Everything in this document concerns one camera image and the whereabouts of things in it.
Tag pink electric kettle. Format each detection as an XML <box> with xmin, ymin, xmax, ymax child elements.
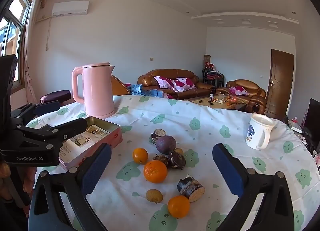
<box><xmin>72</xmin><ymin>62</ymin><xmax>116</xmax><ymax>119</ymax></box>

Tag blue denim clothes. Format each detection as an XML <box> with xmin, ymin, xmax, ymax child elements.
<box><xmin>126</xmin><ymin>83</ymin><xmax>165</xmax><ymax>97</ymax></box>

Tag printed paper leaflet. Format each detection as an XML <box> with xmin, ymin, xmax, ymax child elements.
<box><xmin>60</xmin><ymin>125</ymin><xmax>109</xmax><ymax>163</ymax></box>

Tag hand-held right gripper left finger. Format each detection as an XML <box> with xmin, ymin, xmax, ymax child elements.
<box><xmin>30</xmin><ymin>143</ymin><xmax>112</xmax><ymax>231</ymax></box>

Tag stacked black chairs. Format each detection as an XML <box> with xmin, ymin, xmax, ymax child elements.
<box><xmin>201</xmin><ymin>67</ymin><xmax>225</xmax><ymax>87</ymax></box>

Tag purple passion fruit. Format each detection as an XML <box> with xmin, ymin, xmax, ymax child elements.
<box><xmin>156</xmin><ymin>135</ymin><xmax>177</xmax><ymax>155</ymax></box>

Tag pink floral pillow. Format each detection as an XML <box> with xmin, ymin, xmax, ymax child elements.
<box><xmin>171</xmin><ymin>77</ymin><xmax>197</xmax><ymax>92</ymax></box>
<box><xmin>154</xmin><ymin>76</ymin><xmax>175</xmax><ymax>89</ymax></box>
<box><xmin>229</xmin><ymin>86</ymin><xmax>249</xmax><ymax>96</ymax></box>

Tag large orange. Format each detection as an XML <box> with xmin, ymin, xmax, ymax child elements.
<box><xmin>143</xmin><ymin>160</ymin><xmax>168</xmax><ymax>184</ymax></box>

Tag pink curtain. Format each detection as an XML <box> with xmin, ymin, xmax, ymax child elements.
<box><xmin>21</xmin><ymin>0</ymin><xmax>48</xmax><ymax>106</ymax></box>

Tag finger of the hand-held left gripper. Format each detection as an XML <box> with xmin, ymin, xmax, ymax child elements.
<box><xmin>16</xmin><ymin>118</ymin><xmax>88</xmax><ymax>146</ymax></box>
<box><xmin>10</xmin><ymin>102</ymin><xmax>62</xmax><ymax>123</ymax></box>

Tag long brown leather sofa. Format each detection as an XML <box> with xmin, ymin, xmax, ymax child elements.
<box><xmin>137</xmin><ymin>69</ymin><xmax>217</xmax><ymax>100</ymax></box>

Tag purple cushioned stool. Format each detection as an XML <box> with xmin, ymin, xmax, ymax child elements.
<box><xmin>40</xmin><ymin>90</ymin><xmax>72</xmax><ymax>107</ymax></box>

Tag medium orange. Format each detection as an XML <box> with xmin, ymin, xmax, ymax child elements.
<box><xmin>168</xmin><ymin>195</ymin><xmax>191</xmax><ymax>219</ymax></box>

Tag white air conditioner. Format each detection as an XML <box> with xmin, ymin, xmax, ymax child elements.
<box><xmin>52</xmin><ymin>1</ymin><xmax>90</xmax><ymax>17</ymax></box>

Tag small orange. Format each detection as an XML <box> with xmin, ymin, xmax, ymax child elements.
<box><xmin>132</xmin><ymin>148</ymin><xmax>149</xmax><ymax>165</ymax></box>

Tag white printed mug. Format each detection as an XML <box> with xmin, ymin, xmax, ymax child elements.
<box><xmin>245</xmin><ymin>114</ymin><xmax>275</xmax><ymax>150</ymax></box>

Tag window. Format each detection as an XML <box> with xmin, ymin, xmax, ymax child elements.
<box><xmin>0</xmin><ymin>0</ymin><xmax>32</xmax><ymax>89</ymax></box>

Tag pink tin box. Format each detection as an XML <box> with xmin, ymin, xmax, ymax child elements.
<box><xmin>58</xmin><ymin>116</ymin><xmax>123</xmax><ymax>171</ymax></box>

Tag white green-printed tablecloth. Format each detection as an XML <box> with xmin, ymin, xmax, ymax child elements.
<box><xmin>25</xmin><ymin>94</ymin><xmax>318</xmax><ymax>231</ymax></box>

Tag sugarcane piece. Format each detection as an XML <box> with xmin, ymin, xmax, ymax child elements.
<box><xmin>151</xmin><ymin>128</ymin><xmax>167</xmax><ymax>144</ymax></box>
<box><xmin>177</xmin><ymin>174</ymin><xmax>206</xmax><ymax>203</ymax></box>

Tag wooden coffee table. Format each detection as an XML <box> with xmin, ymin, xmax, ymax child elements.
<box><xmin>186</xmin><ymin>93</ymin><xmax>250</xmax><ymax>111</ymax></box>

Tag black television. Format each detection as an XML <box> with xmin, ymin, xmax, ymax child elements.
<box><xmin>301</xmin><ymin>98</ymin><xmax>320</xmax><ymax>146</ymax></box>

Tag brown leather armchair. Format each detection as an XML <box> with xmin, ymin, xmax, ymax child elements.
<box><xmin>216</xmin><ymin>79</ymin><xmax>267</xmax><ymax>115</ymax></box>

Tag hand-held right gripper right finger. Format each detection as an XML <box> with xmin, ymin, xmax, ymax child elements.
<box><xmin>212</xmin><ymin>143</ymin><xmax>295</xmax><ymax>231</ymax></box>

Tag brown wooden door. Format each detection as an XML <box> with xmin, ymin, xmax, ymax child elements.
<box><xmin>265</xmin><ymin>49</ymin><xmax>294</xmax><ymax>119</ymax></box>

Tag wooden chair back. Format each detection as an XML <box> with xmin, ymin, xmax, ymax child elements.
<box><xmin>110</xmin><ymin>74</ymin><xmax>130</xmax><ymax>95</ymax></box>

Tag white air conditioner pipe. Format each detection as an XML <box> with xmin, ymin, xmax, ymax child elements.
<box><xmin>35</xmin><ymin>15</ymin><xmax>54</xmax><ymax>52</ymax></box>

